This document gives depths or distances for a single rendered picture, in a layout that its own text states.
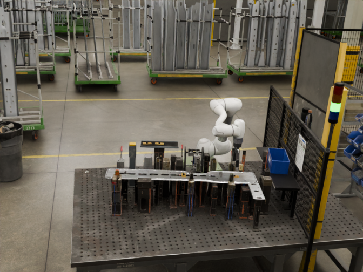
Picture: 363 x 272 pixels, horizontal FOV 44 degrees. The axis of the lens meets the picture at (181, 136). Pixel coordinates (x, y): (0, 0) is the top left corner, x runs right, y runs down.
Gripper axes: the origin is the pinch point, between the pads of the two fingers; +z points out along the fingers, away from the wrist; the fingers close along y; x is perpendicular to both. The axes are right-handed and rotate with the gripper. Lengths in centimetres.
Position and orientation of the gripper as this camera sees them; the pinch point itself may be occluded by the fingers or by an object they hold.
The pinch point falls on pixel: (235, 162)
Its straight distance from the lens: 410.4
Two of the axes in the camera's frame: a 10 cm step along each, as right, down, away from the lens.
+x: 10.0, 0.3, 0.5
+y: 0.4, 3.7, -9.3
